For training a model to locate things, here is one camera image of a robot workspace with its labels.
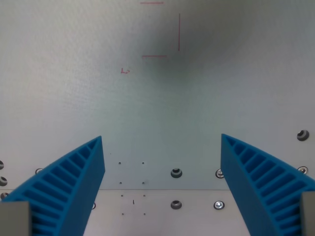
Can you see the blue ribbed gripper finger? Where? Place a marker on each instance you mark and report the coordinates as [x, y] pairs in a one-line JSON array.
[[81, 177], [241, 177]]

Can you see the silver hex socket screw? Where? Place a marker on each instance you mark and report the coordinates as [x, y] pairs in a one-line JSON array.
[[93, 205], [38, 170], [218, 174], [218, 204], [303, 169]]

